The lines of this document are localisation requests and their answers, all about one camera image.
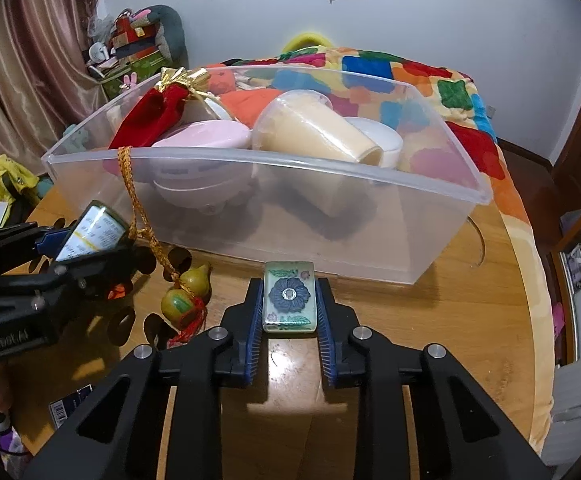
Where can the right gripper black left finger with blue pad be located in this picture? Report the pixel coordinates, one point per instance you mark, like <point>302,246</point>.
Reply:
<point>160,406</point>

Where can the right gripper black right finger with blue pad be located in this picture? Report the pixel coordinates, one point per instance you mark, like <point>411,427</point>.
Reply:
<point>417,407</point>

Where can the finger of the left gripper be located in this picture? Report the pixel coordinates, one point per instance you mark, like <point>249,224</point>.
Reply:
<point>104,275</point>
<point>28,240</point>

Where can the dark green spray bottle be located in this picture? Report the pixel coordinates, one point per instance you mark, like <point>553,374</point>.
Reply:
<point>98,229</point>

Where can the gourd charm with gold cord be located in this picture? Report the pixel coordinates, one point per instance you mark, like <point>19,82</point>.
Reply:
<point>184,306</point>

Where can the blue card box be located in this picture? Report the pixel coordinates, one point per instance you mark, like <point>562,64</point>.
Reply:
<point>61,409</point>

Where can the pink round device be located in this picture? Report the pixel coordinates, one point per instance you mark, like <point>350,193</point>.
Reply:
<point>207,185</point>

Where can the red velvet pouch gold trim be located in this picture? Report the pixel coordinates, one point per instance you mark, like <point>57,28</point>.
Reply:
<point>161,107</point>

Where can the green mahjong tile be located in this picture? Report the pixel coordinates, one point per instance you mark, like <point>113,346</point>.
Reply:
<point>289,297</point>

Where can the beige cylindrical container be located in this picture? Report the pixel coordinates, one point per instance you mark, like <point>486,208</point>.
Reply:
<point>303,123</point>

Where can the white round plastic jar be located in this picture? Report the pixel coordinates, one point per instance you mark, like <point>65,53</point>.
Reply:
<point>386,138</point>

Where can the white drawstring cloth pouch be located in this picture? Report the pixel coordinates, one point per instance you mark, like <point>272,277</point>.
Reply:
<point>196,110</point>

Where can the yellow cloth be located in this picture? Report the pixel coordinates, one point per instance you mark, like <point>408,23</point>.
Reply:
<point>18,193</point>

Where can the teal dinosaur plush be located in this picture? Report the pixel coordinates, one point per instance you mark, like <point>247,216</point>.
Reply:
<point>75,134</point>

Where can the pink satin curtain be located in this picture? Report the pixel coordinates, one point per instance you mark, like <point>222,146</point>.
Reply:
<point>44,84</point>

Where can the pink bunny figure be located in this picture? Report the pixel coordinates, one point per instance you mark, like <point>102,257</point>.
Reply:
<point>129,81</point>

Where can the green box stack of toys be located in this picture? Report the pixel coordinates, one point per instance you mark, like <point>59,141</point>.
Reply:
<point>120,46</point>

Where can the orange puffer jacket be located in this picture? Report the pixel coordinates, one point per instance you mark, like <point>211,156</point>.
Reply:
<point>245,105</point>

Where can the grey shark plush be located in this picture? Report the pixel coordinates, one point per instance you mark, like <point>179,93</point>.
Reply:
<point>170,38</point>

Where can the clear plastic storage bin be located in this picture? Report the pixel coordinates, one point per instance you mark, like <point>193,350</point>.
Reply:
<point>348,219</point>

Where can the yellow pillow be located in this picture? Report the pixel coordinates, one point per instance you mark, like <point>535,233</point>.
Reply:
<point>307,40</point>

